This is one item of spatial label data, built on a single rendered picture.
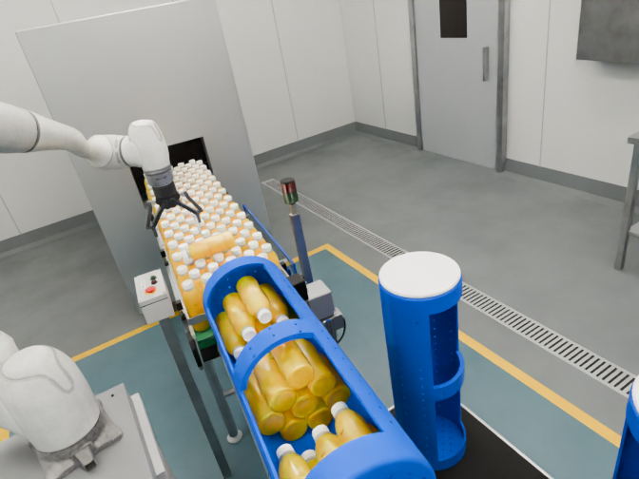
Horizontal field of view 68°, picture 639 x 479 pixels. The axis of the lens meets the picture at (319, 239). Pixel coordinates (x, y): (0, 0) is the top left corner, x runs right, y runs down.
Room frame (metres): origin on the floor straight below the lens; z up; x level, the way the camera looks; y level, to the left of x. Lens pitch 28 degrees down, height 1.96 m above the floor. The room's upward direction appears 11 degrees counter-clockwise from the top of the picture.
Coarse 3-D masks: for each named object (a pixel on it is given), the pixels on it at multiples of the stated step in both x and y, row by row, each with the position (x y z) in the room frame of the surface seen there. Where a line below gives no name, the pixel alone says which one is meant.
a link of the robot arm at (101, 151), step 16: (32, 112) 1.14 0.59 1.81; (48, 128) 1.14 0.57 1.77; (64, 128) 1.20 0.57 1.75; (48, 144) 1.14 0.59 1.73; (64, 144) 1.19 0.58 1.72; (80, 144) 1.26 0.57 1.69; (96, 144) 1.49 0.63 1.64; (112, 144) 1.52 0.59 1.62; (96, 160) 1.48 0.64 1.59; (112, 160) 1.50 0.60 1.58
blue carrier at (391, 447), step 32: (256, 256) 1.35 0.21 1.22; (224, 288) 1.31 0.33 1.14; (288, 288) 1.16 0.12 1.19; (288, 320) 0.96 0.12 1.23; (224, 352) 1.00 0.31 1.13; (256, 352) 0.88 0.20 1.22; (320, 352) 1.05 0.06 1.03; (352, 384) 0.73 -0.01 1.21; (384, 416) 0.64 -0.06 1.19; (352, 448) 0.56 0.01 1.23; (384, 448) 0.55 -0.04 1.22; (416, 448) 0.59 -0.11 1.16
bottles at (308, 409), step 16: (288, 304) 1.26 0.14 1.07; (224, 320) 1.20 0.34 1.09; (256, 320) 1.17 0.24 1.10; (224, 336) 1.13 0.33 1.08; (240, 336) 1.12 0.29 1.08; (240, 352) 1.06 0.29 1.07; (256, 384) 0.90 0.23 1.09; (336, 384) 0.87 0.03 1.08; (256, 400) 0.85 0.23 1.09; (304, 400) 0.83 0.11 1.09; (320, 400) 0.87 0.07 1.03; (336, 400) 0.86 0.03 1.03; (256, 416) 0.81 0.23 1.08; (272, 416) 0.80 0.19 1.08; (288, 416) 0.83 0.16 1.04; (304, 416) 0.82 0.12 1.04; (320, 416) 0.84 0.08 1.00; (272, 432) 0.79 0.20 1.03; (288, 432) 0.81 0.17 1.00; (304, 432) 0.82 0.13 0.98; (320, 432) 0.73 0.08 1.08; (288, 448) 0.71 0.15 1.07; (320, 448) 0.68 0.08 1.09; (336, 448) 0.67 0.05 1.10; (288, 464) 0.66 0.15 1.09; (304, 464) 0.66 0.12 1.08
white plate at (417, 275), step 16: (400, 256) 1.47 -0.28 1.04; (416, 256) 1.45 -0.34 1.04; (432, 256) 1.43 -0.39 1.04; (384, 272) 1.39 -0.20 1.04; (400, 272) 1.37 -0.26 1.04; (416, 272) 1.35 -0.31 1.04; (432, 272) 1.33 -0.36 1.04; (448, 272) 1.31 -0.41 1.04; (400, 288) 1.27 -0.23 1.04; (416, 288) 1.26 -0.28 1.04; (432, 288) 1.24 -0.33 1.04; (448, 288) 1.23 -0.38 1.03
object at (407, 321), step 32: (384, 288) 1.31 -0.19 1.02; (384, 320) 1.33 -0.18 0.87; (416, 320) 1.21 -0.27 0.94; (448, 320) 1.42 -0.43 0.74; (416, 352) 1.22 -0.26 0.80; (448, 352) 1.42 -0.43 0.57; (416, 384) 1.22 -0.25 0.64; (448, 384) 1.21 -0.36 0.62; (416, 416) 1.23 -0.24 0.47; (448, 416) 1.43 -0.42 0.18; (448, 448) 1.29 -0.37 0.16
